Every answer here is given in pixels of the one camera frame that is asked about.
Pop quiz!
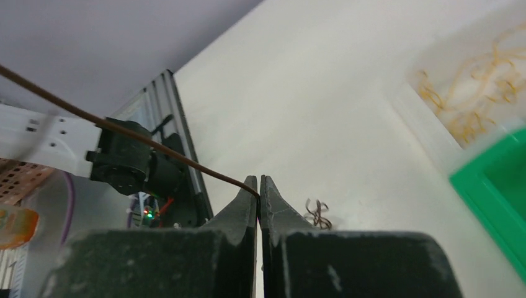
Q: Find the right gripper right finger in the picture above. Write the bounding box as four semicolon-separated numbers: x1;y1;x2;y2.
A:
259;175;462;297

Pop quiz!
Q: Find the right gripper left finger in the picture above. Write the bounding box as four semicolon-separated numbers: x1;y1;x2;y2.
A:
41;176;257;297

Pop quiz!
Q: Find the cable pile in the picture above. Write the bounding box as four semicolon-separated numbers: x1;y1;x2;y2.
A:
304;199;333;230

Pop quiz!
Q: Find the yellow cable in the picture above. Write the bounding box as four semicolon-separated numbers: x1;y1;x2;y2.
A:
417;24;526;144

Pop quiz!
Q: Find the brown cable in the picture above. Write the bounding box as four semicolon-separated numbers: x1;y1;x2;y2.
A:
0;65;261;202

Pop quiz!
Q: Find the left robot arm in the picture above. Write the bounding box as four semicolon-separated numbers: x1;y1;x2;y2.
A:
1;104;186;197

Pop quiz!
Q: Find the green plastic bin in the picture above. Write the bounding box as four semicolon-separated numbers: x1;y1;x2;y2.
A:
449;127;525;279

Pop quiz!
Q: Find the clear plastic bin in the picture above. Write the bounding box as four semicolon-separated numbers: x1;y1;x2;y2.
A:
390;1;525;174

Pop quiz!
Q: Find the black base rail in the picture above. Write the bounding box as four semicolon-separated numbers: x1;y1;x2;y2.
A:
154;70;213;228

